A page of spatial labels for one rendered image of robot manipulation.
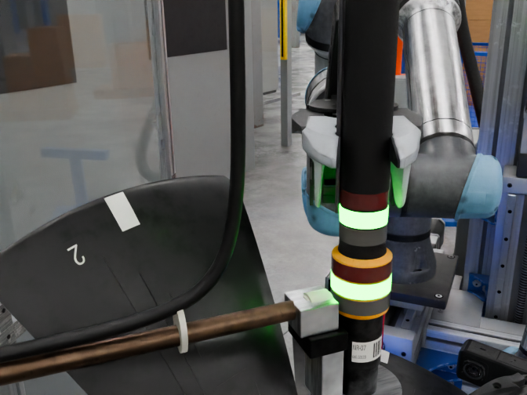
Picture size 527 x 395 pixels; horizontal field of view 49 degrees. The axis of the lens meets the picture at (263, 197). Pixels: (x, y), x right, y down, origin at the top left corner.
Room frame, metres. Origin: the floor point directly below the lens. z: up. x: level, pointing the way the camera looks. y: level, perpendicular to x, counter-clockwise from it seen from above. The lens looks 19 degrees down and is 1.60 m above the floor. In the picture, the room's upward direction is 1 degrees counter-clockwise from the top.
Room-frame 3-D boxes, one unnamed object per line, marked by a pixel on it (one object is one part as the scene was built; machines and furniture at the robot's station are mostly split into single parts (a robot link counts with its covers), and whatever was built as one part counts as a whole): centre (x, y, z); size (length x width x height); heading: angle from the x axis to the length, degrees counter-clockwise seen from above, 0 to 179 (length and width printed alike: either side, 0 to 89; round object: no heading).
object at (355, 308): (0.38, -0.07, 1.39); 0.04 x 0.04 x 0.01
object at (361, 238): (0.38, -0.07, 1.44); 0.03 x 0.03 x 0.01
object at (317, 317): (0.37, -0.06, 1.34); 0.09 x 0.07 x 0.10; 111
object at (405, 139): (0.39, -0.10, 1.48); 0.09 x 0.03 x 0.06; 4
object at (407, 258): (1.11, -0.29, 1.09); 0.15 x 0.15 x 0.10
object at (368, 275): (0.38, -0.07, 1.41); 0.04 x 0.04 x 0.01
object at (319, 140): (0.40, -0.04, 1.48); 0.09 x 0.03 x 0.06; 167
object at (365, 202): (0.38, -0.07, 1.47); 0.03 x 0.03 x 0.01
